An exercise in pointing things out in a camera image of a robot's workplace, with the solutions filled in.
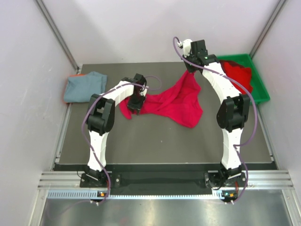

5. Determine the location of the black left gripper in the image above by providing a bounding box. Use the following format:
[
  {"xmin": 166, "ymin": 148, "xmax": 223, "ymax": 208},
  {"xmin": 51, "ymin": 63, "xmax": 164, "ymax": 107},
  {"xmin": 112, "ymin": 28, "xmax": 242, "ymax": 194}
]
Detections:
[{"xmin": 127, "ymin": 93, "xmax": 146, "ymax": 114}]

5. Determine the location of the crimson red t-shirt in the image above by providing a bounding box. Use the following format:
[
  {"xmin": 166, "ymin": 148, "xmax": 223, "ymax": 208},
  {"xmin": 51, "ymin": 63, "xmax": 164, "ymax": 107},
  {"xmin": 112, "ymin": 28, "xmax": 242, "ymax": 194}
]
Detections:
[{"xmin": 119, "ymin": 70, "xmax": 204, "ymax": 129}]

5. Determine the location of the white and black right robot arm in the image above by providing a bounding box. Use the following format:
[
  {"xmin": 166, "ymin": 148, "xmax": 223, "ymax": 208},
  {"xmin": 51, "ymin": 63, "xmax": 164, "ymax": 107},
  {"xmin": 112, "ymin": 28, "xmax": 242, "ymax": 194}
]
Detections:
[{"xmin": 184, "ymin": 55, "xmax": 250, "ymax": 189}]

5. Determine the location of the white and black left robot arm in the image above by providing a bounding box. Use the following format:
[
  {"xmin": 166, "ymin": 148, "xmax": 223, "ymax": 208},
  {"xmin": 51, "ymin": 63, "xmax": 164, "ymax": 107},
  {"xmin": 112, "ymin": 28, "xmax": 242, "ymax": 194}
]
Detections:
[{"xmin": 84, "ymin": 73, "xmax": 148, "ymax": 187}]

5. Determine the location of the dark maroon t-shirt in bin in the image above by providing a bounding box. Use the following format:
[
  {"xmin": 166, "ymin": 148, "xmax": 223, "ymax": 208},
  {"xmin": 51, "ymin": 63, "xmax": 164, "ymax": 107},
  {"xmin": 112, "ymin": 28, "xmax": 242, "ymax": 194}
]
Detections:
[{"xmin": 219, "ymin": 59, "xmax": 244, "ymax": 68}]

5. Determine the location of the bright red t-shirt in bin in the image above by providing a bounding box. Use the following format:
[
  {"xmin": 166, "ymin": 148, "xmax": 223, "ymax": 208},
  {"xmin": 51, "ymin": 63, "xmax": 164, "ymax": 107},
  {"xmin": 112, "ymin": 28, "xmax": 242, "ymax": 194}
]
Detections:
[{"xmin": 222, "ymin": 64, "xmax": 253, "ymax": 93}]

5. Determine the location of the folded blue-grey t-shirt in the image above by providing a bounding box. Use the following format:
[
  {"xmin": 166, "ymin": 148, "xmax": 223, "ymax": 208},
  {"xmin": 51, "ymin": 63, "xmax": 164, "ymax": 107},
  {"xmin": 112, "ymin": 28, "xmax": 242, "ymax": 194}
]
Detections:
[{"xmin": 64, "ymin": 72, "xmax": 108, "ymax": 103}]

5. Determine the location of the folded orange t-shirt under blue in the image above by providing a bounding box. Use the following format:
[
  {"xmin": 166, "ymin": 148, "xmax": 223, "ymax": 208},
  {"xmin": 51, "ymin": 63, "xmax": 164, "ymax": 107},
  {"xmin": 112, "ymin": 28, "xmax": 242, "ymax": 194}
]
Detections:
[{"xmin": 62, "ymin": 74, "xmax": 85, "ymax": 104}]

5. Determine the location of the green plastic bin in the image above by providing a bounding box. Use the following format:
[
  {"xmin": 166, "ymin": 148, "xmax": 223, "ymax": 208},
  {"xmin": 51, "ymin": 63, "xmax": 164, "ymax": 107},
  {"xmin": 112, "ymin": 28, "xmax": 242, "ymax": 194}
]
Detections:
[{"xmin": 217, "ymin": 54, "xmax": 270, "ymax": 105}]

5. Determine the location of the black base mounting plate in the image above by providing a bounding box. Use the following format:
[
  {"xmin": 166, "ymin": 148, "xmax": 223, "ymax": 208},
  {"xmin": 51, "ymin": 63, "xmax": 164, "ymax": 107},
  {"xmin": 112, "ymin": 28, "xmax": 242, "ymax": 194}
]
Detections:
[{"xmin": 80, "ymin": 171, "xmax": 246, "ymax": 195}]

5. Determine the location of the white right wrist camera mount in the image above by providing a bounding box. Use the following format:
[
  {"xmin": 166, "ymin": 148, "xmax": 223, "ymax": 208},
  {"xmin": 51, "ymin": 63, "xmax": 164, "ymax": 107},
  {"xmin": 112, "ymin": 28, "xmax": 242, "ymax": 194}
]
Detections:
[{"xmin": 177, "ymin": 39, "xmax": 192, "ymax": 58}]

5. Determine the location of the left aluminium corner post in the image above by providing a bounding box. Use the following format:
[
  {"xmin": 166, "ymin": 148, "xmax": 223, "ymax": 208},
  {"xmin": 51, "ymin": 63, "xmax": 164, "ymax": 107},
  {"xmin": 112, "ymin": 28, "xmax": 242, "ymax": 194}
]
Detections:
[{"xmin": 34, "ymin": 0, "xmax": 80, "ymax": 72}]

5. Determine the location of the aluminium corner post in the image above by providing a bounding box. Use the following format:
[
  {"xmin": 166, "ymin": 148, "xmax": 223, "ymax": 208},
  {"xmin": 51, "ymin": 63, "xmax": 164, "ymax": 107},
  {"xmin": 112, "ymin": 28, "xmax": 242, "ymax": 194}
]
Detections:
[
  {"xmin": 34, "ymin": 0, "xmax": 80, "ymax": 72},
  {"xmin": 249, "ymin": 0, "xmax": 287, "ymax": 59}
]

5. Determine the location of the right aluminium corner post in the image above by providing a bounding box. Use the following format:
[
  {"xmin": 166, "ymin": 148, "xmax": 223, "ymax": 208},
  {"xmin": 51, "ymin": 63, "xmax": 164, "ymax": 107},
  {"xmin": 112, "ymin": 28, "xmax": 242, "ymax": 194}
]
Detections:
[{"xmin": 249, "ymin": 0, "xmax": 287, "ymax": 59}]

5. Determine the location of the slotted grey cable duct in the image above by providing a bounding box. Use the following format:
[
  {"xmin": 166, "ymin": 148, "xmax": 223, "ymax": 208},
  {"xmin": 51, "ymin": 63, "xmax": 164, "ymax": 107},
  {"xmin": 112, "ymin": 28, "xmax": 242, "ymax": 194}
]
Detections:
[{"xmin": 47, "ymin": 190, "xmax": 234, "ymax": 200}]

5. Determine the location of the aluminium front frame rail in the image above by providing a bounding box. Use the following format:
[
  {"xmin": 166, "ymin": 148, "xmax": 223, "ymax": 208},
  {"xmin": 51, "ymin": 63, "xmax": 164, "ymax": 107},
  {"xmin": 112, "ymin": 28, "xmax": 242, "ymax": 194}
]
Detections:
[{"xmin": 38, "ymin": 170, "xmax": 293, "ymax": 189}]

